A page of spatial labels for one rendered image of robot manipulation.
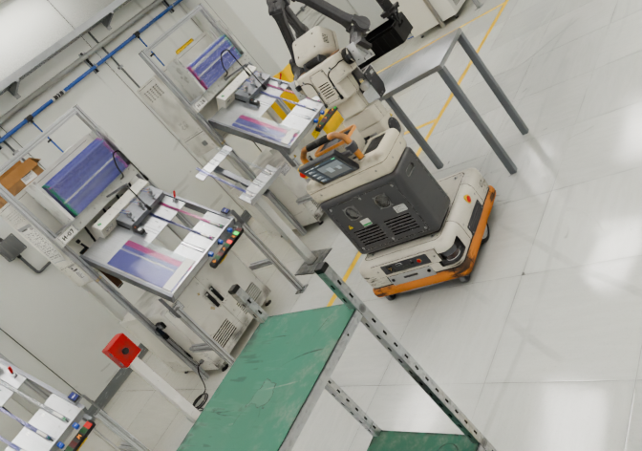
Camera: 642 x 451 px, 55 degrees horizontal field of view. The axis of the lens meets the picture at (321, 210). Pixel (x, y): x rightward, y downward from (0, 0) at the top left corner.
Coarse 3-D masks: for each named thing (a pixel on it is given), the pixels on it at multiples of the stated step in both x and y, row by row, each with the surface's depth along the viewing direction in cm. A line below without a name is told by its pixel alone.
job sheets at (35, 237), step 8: (24, 232) 399; (32, 232) 391; (32, 240) 400; (40, 240) 394; (40, 248) 405; (48, 248) 398; (48, 256) 409; (56, 256) 402; (80, 272) 401; (88, 280) 404
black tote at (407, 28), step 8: (400, 16) 330; (384, 24) 340; (392, 24) 339; (400, 24) 327; (408, 24) 333; (376, 32) 346; (384, 32) 325; (392, 32) 324; (400, 32) 325; (408, 32) 330; (368, 40) 351; (376, 40) 330; (384, 40) 328; (392, 40) 327; (400, 40) 325; (376, 48) 333; (384, 48) 331; (392, 48) 330; (376, 56) 337; (360, 64) 344; (368, 64) 342
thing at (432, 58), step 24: (432, 48) 365; (384, 72) 398; (408, 72) 360; (432, 72) 335; (480, 72) 369; (384, 96) 358; (456, 96) 339; (504, 96) 376; (408, 120) 416; (480, 120) 344
